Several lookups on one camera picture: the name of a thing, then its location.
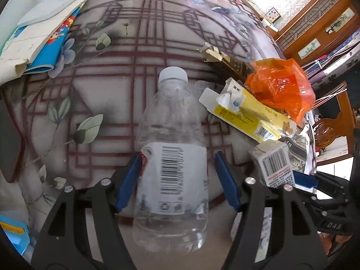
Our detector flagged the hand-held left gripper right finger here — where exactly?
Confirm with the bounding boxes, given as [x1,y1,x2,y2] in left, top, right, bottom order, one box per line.
[214,150,328,270]

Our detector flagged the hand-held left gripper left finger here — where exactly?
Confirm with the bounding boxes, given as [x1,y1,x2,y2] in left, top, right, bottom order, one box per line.
[31,152,144,270]

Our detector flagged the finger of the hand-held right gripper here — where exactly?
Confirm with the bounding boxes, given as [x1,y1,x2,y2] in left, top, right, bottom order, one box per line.
[292,170,349,203]

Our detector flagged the white milk carton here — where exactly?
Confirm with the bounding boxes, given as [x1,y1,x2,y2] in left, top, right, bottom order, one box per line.
[248,140,296,188]

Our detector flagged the clear plastic bottle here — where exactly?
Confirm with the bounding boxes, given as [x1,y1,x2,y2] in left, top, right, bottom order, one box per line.
[132,66,210,254]

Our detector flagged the yellow cardboard box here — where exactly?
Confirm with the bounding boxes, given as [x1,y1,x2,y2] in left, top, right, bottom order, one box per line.
[199,77,297,142]

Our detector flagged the orange plastic bag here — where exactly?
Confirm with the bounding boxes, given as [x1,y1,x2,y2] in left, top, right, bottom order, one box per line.
[244,58,315,127]

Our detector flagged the gold and black box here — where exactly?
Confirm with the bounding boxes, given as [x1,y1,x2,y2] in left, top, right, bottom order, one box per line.
[198,42,256,81]

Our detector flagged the person's right hand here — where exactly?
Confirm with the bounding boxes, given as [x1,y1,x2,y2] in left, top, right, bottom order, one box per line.
[319,232,352,255]

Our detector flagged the grey printed paper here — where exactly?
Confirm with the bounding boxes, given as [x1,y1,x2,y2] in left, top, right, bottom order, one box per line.
[284,126,311,173]

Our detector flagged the carved wooden chair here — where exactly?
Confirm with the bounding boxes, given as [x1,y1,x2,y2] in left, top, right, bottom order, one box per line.
[309,80,360,165]

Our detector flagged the blue plastic toy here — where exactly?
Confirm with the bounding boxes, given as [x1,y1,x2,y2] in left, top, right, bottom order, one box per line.
[0,214,31,259]

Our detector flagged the small framed painting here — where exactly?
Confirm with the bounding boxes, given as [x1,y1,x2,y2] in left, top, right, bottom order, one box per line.
[298,38,321,59]

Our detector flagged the blue cartoon book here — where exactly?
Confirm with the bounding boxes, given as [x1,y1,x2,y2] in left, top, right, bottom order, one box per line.
[24,3,85,75]

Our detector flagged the tall framed painting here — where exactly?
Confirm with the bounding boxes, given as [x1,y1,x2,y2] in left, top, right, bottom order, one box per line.
[326,7,356,33]

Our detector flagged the star pattern game board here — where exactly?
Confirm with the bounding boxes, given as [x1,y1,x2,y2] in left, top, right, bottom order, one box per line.
[266,7,282,23]

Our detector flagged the white paper booklets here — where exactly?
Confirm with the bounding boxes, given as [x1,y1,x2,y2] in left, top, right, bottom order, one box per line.
[0,0,95,85]

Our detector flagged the wooden television cabinet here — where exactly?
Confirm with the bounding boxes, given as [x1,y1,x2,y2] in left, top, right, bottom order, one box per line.
[222,0,279,31]

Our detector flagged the white bead chain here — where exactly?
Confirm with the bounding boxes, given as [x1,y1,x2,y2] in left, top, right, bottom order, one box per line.
[313,88,348,104]

